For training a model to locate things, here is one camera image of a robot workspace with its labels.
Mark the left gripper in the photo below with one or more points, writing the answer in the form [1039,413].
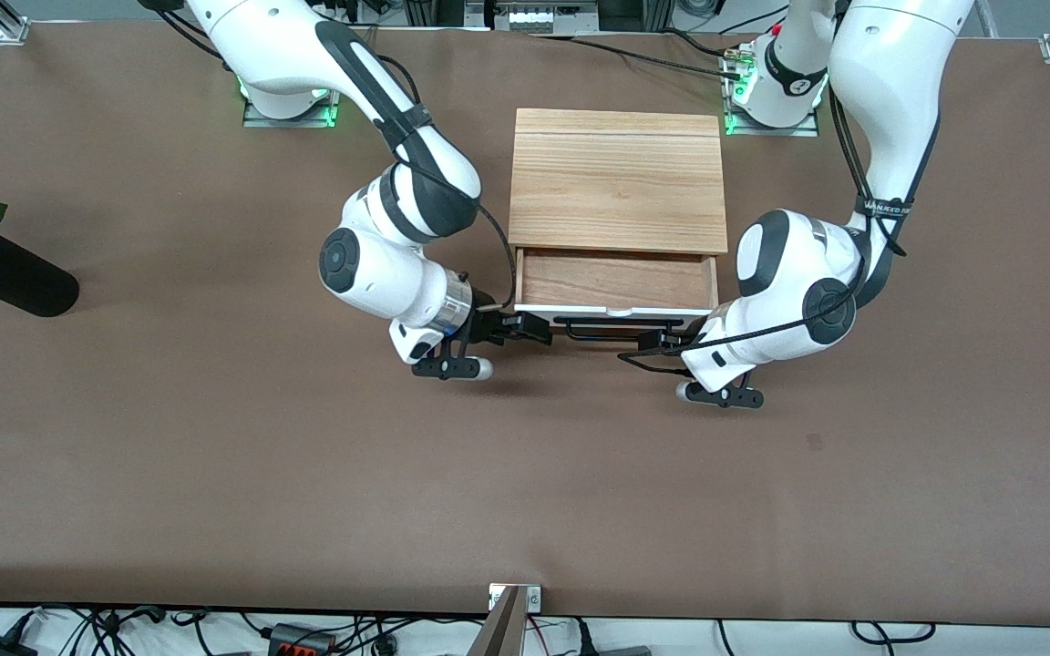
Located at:
[676,342]

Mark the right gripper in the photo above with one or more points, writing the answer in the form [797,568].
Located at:
[487,322]

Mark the wooden drawer with white front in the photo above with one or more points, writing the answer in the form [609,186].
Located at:
[616,281]

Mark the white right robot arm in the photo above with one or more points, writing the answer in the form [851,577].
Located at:
[306,50]

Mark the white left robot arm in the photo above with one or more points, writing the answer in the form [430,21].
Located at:
[890,100]

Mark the light wooden drawer cabinet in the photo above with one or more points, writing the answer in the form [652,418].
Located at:
[616,182]

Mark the grey metal control box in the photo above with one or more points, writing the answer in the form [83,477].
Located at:
[530,14]

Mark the black orange power strip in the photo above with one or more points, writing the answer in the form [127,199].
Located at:
[302,640]

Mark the black vase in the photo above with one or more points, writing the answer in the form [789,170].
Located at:
[15,278]

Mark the black power adapter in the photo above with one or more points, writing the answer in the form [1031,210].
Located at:
[1,647]

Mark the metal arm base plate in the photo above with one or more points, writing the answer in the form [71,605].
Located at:
[256,114]
[808,129]

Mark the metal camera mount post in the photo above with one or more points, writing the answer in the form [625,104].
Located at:
[502,629]

